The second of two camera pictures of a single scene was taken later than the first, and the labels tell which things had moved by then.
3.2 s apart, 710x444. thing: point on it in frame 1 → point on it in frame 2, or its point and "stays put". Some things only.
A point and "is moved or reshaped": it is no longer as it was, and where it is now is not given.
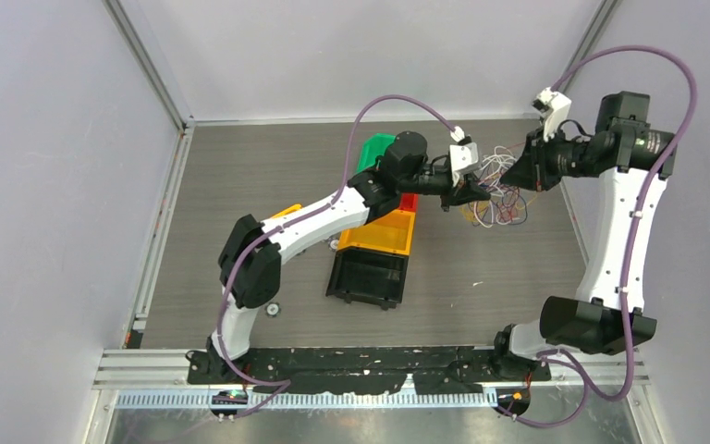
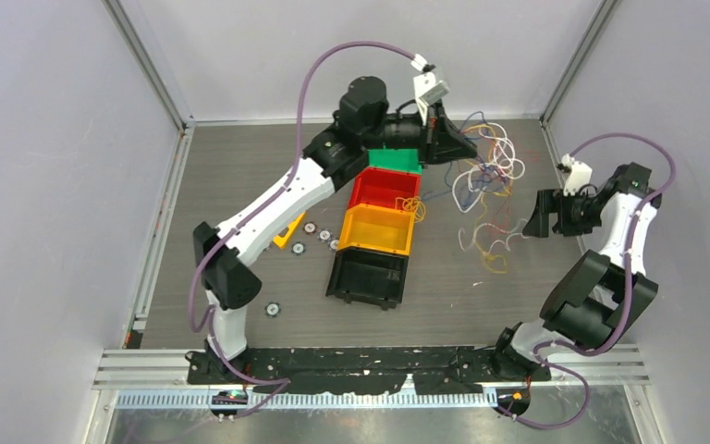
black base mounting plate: x=363 y=370 stays put
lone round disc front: x=273 y=309 stays put
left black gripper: x=467 y=191 → x=445 y=141
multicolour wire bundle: x=506 y=204 is moved or reshaped
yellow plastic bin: x=391 y=232 stays put
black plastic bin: x=369 y=277 stays put
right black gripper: x=533 y=170 → x=548 y=201
